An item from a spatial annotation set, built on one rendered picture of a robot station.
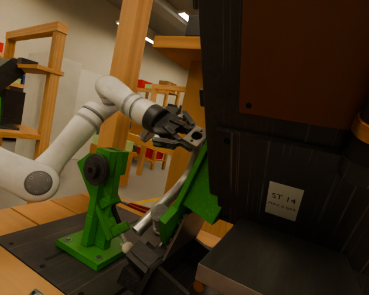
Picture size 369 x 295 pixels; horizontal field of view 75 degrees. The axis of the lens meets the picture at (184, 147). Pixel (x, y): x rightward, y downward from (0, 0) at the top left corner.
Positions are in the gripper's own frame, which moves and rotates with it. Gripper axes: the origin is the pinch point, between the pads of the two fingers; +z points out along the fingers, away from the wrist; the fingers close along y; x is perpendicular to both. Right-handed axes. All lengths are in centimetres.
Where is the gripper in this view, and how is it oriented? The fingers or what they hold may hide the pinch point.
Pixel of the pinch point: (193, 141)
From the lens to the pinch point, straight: 58.8
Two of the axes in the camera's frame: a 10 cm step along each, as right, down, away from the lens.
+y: 6.2, -6.3, 4.7
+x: 0.3, 6.2, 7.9
